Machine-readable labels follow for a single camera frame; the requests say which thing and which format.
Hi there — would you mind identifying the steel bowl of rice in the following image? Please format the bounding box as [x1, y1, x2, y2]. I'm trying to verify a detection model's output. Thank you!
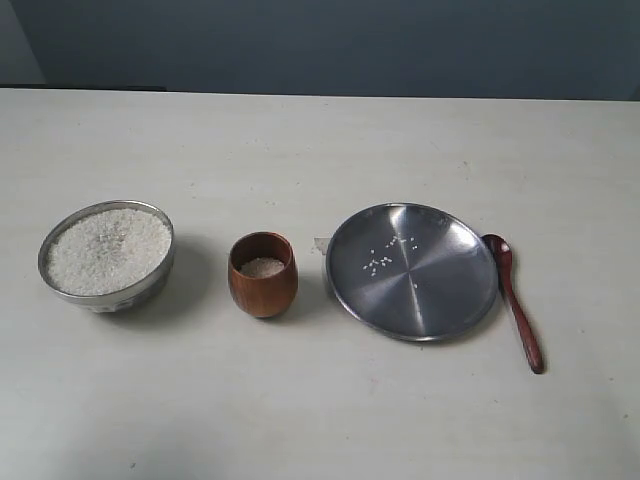
[38, 200, 176, 314]

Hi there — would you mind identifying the round steel plate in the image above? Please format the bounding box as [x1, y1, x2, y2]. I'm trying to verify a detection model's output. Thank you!
[325, 203, 499, 342]

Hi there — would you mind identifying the red-brown wooden spoon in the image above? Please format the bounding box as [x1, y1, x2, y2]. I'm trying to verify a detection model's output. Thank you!
[483, 234, 546, 375]

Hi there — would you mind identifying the brown wooden cup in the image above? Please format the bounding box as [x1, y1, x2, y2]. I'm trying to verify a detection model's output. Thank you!
[228, 232, 298, 318]

